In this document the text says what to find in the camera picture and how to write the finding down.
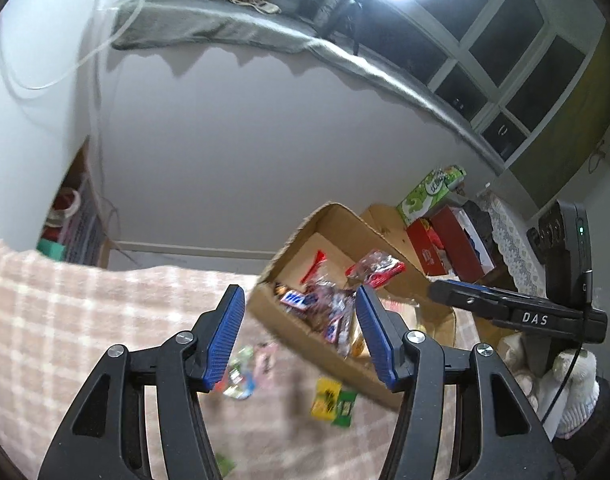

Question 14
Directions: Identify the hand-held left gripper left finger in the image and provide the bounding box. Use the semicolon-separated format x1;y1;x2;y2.
37;284;246;480

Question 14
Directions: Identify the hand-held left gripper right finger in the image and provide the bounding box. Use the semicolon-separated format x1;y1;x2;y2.
355;285;566;480

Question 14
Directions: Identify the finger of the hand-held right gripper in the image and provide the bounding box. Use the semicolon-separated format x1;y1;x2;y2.
429;279;550;323

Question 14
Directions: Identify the pale cake packet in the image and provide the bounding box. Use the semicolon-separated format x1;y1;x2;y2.
350;310;373;358

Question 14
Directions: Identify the brown chocolate bar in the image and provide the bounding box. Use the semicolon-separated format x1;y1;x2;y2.
322;317;353;358

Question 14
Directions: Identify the round colourful candy packet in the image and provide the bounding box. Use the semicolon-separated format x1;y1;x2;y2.
220;345;258;401

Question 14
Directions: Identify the pink snack packet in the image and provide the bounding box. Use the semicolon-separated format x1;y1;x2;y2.
255;342;278;388

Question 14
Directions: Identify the cardboard box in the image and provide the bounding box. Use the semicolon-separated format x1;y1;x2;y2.
247;201;458;411

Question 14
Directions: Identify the Snickers bar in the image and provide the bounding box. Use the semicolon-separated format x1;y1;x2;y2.
280;290;318;313

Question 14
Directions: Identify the green snack packet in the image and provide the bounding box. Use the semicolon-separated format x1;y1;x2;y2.
335;389;358;428
214;452;237;478

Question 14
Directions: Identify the yellow snack packet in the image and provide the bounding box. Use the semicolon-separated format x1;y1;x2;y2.
311;379;342;420

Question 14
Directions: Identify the red stick snack packet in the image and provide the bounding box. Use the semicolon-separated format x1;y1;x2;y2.
300;250;330;283

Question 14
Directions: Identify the person's right hand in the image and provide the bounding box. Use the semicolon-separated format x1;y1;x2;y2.
500;332;602;438

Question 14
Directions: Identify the red storage box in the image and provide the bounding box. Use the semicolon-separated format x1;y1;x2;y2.
406;205;496;283

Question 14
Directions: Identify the white lace tablecloth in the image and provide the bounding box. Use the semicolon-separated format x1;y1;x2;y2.
477;190;548;293

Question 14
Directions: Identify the black bag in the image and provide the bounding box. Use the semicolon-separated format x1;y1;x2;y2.
460;200;493;241

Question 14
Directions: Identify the green white paper bag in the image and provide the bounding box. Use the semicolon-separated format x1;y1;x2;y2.
396;164;468;226

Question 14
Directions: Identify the pink plaid tablecloth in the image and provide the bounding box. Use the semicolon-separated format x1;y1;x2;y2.
0;240;550;480

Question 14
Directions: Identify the printed blue board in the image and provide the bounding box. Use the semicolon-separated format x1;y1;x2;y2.
65;175;108;266

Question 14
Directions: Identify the teal box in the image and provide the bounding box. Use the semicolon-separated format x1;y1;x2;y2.
37;237;68;263

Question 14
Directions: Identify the red white container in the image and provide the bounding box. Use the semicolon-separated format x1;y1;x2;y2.
47;187;83;226

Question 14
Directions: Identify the black tripod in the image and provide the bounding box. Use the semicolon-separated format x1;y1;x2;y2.
330;0;368;56

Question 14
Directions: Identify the grey windowsill blanket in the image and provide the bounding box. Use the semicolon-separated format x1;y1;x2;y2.
112;0;506;176

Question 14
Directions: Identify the black cable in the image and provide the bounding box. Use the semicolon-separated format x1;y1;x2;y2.
545;345;583;421

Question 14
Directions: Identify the white window frame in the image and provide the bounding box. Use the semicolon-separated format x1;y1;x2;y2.
285;0;606;161

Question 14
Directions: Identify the white cable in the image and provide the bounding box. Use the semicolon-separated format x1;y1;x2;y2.
0;0;158;92

